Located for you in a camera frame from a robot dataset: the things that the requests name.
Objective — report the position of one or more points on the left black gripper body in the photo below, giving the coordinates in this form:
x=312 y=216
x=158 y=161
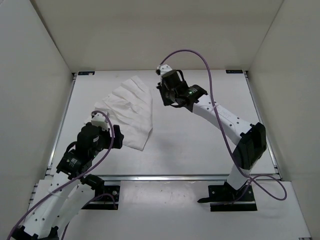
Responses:
x=105 y=140

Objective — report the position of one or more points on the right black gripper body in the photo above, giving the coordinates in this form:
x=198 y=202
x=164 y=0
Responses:
x=168 y=96

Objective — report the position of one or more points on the white pleated skirt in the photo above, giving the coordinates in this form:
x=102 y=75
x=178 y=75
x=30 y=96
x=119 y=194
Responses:
x=130 y=106

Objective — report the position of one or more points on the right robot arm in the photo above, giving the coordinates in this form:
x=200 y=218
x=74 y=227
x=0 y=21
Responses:
x=249 y=139

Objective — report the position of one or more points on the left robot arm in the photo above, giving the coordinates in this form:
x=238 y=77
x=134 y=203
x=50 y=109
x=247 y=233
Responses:
x=72 y=186

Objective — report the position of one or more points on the right blue corner label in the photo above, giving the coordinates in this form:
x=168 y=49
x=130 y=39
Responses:
x=234 y=71

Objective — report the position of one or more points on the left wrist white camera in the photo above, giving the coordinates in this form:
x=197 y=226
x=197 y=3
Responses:
x=99 y=120

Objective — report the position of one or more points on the wrist white camera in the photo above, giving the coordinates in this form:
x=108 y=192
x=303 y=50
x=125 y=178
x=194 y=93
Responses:
x=99 y=120
x=163 y=69

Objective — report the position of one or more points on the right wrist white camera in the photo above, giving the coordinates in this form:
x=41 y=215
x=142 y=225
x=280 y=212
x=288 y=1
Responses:
x=163 y=69

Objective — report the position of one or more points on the aluminium table frame rail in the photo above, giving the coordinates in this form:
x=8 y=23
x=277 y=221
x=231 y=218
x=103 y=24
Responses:
x=181 y=145

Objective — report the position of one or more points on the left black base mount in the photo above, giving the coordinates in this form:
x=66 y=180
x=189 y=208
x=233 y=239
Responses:
x=106 y=197

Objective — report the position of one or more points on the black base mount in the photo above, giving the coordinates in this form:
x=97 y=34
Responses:
x=223 y=198
x=106 y=197

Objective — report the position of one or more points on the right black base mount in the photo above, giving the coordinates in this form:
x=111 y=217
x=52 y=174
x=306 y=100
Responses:
x=223 y=198

